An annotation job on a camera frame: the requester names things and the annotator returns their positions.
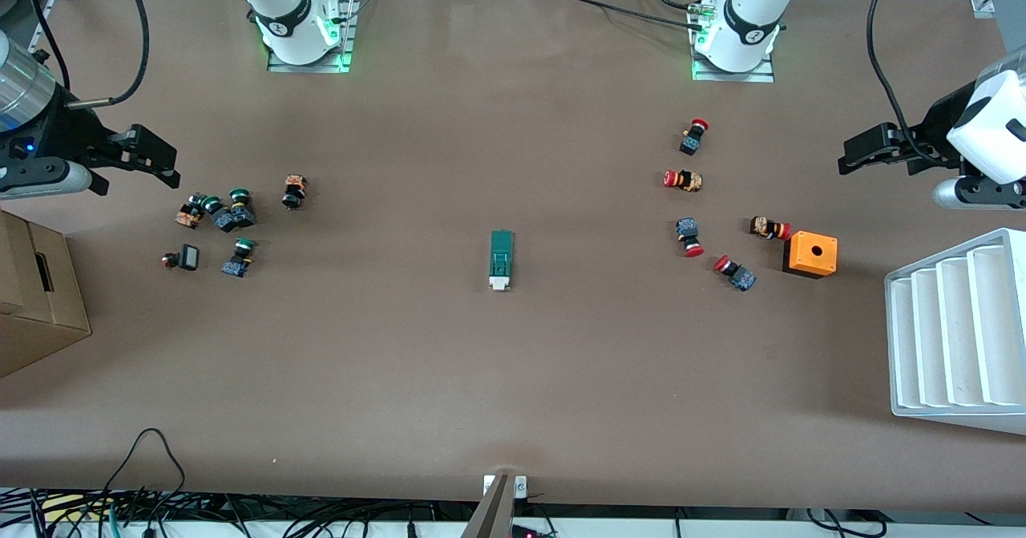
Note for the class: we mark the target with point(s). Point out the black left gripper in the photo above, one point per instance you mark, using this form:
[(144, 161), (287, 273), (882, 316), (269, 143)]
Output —
[(943, 127)]

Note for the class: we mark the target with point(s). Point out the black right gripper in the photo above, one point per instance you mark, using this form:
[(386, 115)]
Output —
[(66, 134)]

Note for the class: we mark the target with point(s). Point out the green load switch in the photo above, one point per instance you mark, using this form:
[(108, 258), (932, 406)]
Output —
[(501, 253)]

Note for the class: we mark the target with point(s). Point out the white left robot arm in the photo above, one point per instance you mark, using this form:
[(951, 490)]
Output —
[(749, 17)]

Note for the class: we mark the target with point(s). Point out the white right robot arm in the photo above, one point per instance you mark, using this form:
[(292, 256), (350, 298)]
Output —
[(292, 9)]

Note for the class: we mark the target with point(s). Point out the green push button blue block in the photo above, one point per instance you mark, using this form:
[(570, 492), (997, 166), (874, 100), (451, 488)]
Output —
[(243, 216), (223, 221), (236, 265)]

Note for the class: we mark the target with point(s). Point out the square black white push button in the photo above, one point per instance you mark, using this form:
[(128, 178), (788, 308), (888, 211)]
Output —
[(190, 257)]

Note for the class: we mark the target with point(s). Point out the red mushroom button orange block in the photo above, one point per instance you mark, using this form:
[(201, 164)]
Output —
[(765, 226), (688, 180)]

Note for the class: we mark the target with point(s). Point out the red mushroom button blue block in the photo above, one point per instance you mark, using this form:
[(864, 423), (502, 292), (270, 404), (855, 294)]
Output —
[(691, 143), (741, 277), (688, 229)]

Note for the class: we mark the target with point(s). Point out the brown cardboard box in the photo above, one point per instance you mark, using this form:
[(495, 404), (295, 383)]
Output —
[(32, 321)]

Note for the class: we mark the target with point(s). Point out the white slotted rack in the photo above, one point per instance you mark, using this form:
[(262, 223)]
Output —
[(954, 337)]

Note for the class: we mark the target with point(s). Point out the orange button enclosure box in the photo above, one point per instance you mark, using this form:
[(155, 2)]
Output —
[(826, 264)]

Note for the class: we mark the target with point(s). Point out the left arm aluminium base plate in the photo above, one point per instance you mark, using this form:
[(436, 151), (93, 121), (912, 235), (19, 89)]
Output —
[(733, 77)]

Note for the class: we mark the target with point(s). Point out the white metal bracket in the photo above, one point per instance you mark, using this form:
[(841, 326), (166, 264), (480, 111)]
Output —
[(521, 486)]

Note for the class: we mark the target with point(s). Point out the brown stand post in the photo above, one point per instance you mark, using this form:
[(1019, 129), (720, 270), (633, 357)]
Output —
[(490, 514)]

